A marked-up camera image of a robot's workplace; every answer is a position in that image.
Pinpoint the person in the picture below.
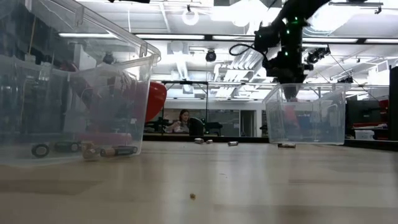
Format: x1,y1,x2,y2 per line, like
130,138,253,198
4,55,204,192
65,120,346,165
169,108,191,134

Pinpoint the white storage box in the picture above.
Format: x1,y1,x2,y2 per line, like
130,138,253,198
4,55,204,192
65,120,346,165
354,129,376,141

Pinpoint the clear plastic bin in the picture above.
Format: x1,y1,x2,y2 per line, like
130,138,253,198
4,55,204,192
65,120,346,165
0,0,162,168
262,82,352,146

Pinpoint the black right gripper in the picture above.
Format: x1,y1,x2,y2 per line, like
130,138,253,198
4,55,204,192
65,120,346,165
262,57,313,101

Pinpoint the black round hanging camera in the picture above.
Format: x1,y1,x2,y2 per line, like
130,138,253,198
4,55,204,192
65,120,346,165
205,49,218,63

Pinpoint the black office chair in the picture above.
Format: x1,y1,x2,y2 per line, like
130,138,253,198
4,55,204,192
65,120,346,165
188,117,205,137

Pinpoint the long ceiling light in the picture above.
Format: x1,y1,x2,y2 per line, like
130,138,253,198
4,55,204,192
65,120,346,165
58,32,118,39
136,34,205,40
303,37,359,44
212,35,256,42

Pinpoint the white ring ceiling light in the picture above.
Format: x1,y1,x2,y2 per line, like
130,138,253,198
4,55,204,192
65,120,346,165
182,9,200,26

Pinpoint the black aluminium extrusion frame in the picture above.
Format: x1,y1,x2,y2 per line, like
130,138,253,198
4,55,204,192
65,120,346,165
142,133,398,152

